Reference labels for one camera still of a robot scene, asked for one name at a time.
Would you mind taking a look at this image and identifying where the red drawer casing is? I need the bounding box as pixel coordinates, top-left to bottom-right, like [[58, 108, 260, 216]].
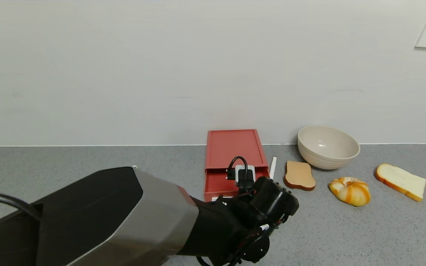
[[205, 129, 269, 170]]

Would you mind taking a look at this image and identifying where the brown toast slice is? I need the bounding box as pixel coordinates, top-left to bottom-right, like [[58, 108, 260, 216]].
[[284, 161, 316, 191]]

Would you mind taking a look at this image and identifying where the beige ribbed bowl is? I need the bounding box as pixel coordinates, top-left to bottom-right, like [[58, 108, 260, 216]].
[[297, 126, 361, 170]]

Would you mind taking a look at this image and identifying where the orange striped bread roll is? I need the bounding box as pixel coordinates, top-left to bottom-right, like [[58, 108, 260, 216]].
[[328, 177, 371, 207]]

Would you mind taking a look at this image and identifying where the white bread slice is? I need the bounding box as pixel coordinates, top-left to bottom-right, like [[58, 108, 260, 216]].
[[375, 163, 426, 202]]

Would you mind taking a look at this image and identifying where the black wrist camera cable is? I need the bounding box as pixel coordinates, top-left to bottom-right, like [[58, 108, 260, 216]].
[[227, 156, 249, 180]]

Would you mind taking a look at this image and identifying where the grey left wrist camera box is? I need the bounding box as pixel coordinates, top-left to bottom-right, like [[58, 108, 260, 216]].
[[234, 165, 256, 186]]

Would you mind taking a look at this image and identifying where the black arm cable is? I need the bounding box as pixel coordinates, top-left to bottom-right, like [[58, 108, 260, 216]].
[[0, 193, 41, 222]]

